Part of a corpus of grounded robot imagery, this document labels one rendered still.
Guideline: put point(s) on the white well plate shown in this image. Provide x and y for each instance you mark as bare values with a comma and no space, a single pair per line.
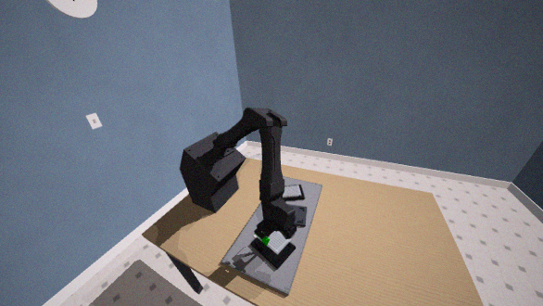
291,191
277,239

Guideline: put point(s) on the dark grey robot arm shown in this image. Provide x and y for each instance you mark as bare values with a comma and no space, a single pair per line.
271,183

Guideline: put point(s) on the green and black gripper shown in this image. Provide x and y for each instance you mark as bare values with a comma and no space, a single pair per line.
262,228

